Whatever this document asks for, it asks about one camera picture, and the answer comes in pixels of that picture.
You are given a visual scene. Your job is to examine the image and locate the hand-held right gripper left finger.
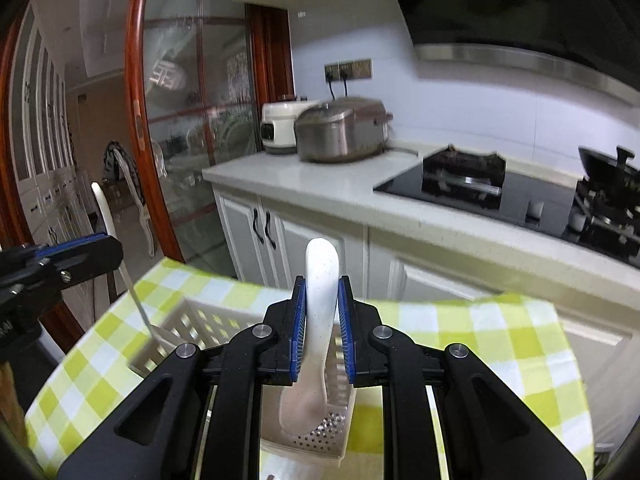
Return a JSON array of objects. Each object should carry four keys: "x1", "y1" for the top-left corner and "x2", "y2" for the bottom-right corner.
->
[{"x1": 57, "y1": 275, "x2": 307, "y2": 480}]

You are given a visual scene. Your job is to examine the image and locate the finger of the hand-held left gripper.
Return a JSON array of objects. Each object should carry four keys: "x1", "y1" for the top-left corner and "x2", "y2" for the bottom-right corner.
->
[{"x1": 30, "y1": 232, "x2": 124, "y2": 292}]

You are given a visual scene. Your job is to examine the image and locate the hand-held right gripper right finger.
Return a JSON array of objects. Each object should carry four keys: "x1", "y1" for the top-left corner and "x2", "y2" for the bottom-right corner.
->
[{"x1": 337, "y1": 275, "x2": 588, "y2": 480}]

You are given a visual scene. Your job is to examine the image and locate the white ceramic spoon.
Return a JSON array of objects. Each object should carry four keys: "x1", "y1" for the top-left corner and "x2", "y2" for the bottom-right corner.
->
[
  {"x1": 91, "y1": 181, "x2": 173, "y2": 348},
  {"x1": 278, "y1": 237, "x2": 341, "y2": 436}
]

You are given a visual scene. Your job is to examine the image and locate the cream plastic utensil basket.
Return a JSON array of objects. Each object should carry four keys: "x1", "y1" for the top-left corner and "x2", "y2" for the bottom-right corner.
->
[{"x1": 127, "y1": 297, "x2": 358, "y2": 461}]

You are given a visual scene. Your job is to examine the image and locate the white kitchen base cabinet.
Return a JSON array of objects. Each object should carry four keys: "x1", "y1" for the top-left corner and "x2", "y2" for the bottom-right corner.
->
[{"x1": 212, "y1": 182, "x2": 633, "y2": 386}]

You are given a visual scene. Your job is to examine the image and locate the white carved chair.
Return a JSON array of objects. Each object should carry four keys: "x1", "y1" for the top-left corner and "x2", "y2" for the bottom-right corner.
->
[{"x1": 102, "y1": 141, "x2": 168, "y2": 261}]

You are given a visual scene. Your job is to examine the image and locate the green checked tablecloth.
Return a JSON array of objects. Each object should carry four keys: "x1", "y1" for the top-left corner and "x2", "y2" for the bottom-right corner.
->
[{"x1": 24, "y1": 258, "x2": 596, "y2": 480}]

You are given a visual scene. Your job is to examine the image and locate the red framed glass door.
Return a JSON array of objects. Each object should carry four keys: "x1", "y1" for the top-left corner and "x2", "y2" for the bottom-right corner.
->
[{"x1": 124, "y1": 0, "x2": 293, "y2": 281}]

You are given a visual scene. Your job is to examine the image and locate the silver rice cooker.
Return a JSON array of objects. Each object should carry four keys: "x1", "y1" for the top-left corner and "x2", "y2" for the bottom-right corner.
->
[{"x1": 294, "y1": 96, "x2": 394, "y2": 163}]

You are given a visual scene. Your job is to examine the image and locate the black burner grate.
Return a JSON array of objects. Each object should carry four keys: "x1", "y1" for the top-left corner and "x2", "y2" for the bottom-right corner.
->
[
  {"x1": 562, "y1": 175, "x2": 640, "y2": 261},
  {"x1": 421, "y1": 144, "x2": 506, "y2": 211}
]

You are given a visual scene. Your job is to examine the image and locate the white rice cooker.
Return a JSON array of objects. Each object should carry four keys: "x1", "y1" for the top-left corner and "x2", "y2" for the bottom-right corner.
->
[{"x1": 260, "y1": 95, "x2": 323, "y2": 155}]

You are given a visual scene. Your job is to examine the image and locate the black glass gas stove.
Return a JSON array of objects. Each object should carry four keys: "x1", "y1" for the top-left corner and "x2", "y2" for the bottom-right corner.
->
[{"x1": 372, "y1": 144, "x2": 640, "y2": 268}]

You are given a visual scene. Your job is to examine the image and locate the black wok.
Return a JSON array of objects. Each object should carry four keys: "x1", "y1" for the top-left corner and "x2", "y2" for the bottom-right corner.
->
[{"x1": 577, "y1": 145, "x2": 640, "y2": 183}]

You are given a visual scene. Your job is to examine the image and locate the range hood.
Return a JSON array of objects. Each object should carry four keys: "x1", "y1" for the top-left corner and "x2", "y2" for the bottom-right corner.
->
[{"x1": 385, "y1": 0, "x2": 640, "y2": 107}]

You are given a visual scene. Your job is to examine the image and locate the white wall cabinets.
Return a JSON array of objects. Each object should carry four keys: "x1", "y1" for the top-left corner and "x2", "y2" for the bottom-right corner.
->
[{"x1": 9, "y1": 0, "x2": 98, "y2": 246}]

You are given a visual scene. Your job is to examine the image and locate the black power cord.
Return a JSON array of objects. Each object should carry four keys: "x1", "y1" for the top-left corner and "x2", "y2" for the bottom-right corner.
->
[{"x1": 326, "y1": 71, "x2": 351, "y2": 103}]

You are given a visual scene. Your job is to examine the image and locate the wall socket panel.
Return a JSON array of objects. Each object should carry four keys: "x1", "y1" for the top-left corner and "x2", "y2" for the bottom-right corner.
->
[{"x1": 324, "y1": 59, "x2": 373, "y2": 82}]

